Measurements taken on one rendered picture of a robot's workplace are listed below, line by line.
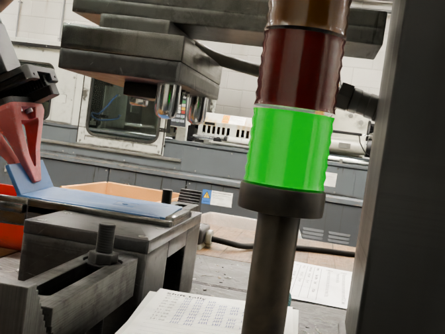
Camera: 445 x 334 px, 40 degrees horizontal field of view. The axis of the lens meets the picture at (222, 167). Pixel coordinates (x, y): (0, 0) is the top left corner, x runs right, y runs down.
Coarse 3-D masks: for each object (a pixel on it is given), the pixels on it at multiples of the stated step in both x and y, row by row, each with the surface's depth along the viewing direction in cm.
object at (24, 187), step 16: (16, 176) 56; (48, 176) 62; (16, 192) 56; (32, 192) 58; (48, 192) 59; (64, 192) 60; (80, 192) 61; (112, 208) 55; (128, 208) 56; (144, 208) 57; (160, 208) 58; (176, 208) 59
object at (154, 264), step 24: (24, 240) 47; (48, 240) 47; (192, 240) 62; (24, 264) 47; (48, 264) 47; (144, 264) 45; (168, 264) 59; (192, 264) 64; (144, 288) 46; (168, 288) 59; (120, 312) 46
